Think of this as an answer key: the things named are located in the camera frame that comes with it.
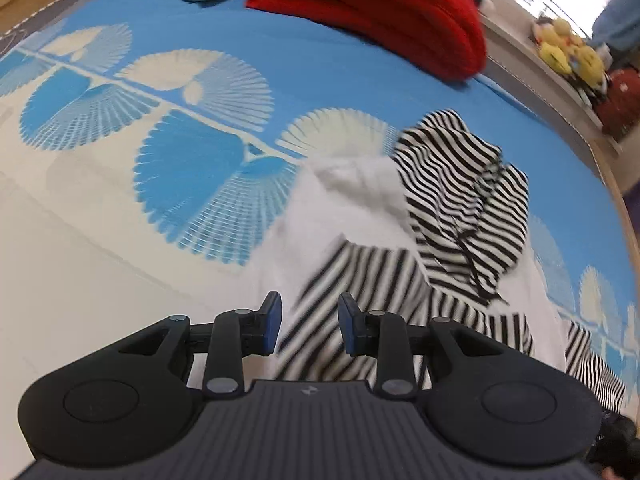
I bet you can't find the blue white patterned bedsheet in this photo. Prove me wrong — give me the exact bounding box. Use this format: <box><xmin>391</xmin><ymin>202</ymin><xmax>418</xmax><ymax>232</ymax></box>
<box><xmin>1</xmin><ymin>0</ymin><xmax>639</xmax><ymax>479</ymax></box>

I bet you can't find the red knitted garment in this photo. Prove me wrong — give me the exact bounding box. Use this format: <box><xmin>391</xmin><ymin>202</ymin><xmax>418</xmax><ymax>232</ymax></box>
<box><xmin>246</xmin><ymin>0</ymin><xmax>487</xmax><ymax>81</ymax></box>

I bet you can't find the yellow plush toy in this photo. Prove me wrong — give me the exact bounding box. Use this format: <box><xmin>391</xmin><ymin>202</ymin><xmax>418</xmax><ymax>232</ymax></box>
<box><xmin>530</xmin><ymin>16</ymin><xmax>608</xmax><ymax>94</ymax></box>

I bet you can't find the black white striped garment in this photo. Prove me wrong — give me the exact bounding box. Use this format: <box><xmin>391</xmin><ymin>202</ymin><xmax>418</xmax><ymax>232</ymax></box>
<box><xmin>276</xmin><ymin>110</ymin><xmax>627</xmax><ymax>411</ymax></box>

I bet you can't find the red storage box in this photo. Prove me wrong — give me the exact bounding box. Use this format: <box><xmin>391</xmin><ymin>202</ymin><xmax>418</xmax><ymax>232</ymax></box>
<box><xmin>594</xmin><ymin>67</ymin><xmax>640</xmax><ymax>141</ymax></box>

